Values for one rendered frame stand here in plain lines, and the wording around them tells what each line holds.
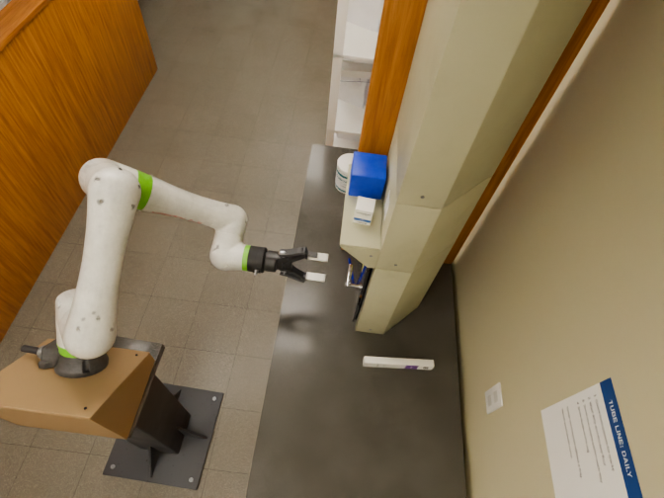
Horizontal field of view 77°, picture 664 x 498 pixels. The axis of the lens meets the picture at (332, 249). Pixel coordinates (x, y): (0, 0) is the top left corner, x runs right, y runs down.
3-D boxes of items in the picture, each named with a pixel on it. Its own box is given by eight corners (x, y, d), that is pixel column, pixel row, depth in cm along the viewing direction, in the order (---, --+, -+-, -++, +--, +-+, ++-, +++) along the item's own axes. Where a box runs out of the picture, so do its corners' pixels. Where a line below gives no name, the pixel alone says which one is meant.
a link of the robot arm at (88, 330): (61, 370, 108) (95, 165, 100) (54, 341, 120) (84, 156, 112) (117, 366, 116) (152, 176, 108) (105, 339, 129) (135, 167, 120)
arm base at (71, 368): (7, 367, 127) (6, 349, 126) (44, 344, 142) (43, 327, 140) (88, 381, 125) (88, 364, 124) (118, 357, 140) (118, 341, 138)
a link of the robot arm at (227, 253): (210, 271, 152) (203, 266, 141) (216, 237, 155) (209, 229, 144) (249, 276, 152) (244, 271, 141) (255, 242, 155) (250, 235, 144)
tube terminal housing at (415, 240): (417, 269, 182) (485, 127, 118) (418, 339, 164) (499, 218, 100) (360, 261, 182) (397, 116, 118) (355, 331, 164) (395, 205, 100)
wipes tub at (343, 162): (362, 177, 209) (366, 154, 197) (360, 197, 202) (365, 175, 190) (336, 173, 209) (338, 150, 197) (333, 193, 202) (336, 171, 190)
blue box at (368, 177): (381, 176, 132) (387, 154, 125) (380, 200, 126) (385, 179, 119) (350, 172, 132) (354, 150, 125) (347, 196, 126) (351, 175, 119)
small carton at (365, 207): (372, 212, 124) (375, 199, 119) (370, 225, 121) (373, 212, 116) (356, 208, 124) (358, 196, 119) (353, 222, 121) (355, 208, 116)
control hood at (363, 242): (378, 188, 143) (384, 167, 134) (374, 269, 125) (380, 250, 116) (345, 184, 143) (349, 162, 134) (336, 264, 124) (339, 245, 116)
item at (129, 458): (103, 474, 211) (-1, 445, 136) (140, 379, 238) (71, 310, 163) (197, 490, 210) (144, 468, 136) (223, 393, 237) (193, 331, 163)
